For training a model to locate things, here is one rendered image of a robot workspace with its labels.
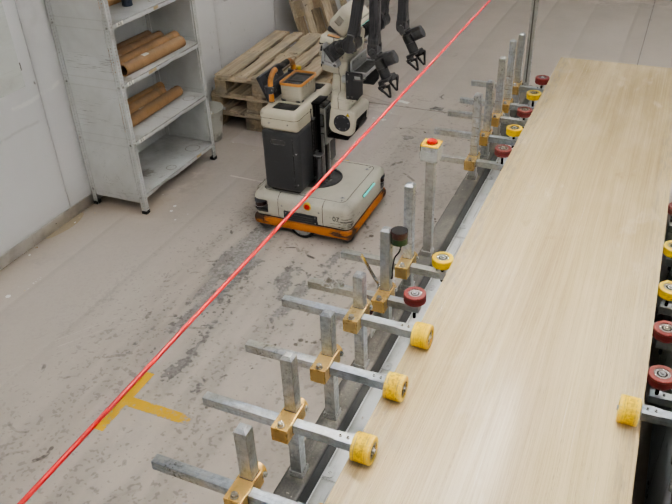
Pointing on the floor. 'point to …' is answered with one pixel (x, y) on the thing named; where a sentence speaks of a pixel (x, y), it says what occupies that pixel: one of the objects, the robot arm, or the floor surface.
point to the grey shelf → (66, 19)
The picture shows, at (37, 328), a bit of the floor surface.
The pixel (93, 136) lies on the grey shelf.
